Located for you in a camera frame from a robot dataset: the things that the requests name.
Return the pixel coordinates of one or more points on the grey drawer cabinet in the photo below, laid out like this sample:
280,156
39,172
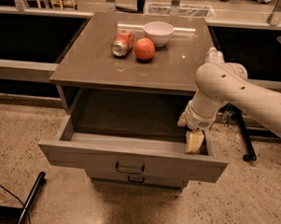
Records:
92,82

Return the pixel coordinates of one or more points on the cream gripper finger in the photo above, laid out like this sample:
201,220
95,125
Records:
181,121
194,141

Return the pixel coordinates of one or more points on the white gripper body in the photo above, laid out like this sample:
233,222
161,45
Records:
197,120

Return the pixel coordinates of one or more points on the clear plastic water bottle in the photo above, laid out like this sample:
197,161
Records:
214,56

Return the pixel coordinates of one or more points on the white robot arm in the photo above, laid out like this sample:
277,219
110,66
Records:
226,83

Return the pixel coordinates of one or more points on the white bowl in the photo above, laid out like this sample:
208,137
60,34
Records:
158,32

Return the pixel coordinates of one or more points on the black stand leg left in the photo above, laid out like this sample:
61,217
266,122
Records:
26,207

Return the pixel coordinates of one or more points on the black stand leg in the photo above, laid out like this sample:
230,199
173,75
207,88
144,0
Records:
250,155
26,207

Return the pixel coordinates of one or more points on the red soda can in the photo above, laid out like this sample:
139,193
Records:
122,43

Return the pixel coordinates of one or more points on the orange fruit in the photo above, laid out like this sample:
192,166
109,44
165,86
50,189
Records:
144,49

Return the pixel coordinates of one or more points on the grey bottom drawer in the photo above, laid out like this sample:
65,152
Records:
142,180

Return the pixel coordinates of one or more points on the black stand leg right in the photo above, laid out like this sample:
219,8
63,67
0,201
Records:
250,155

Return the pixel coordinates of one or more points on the grey top drawer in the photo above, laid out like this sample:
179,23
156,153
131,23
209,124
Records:
151,147

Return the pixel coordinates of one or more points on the grey drawer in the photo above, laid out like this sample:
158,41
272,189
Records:
142,180
151,147

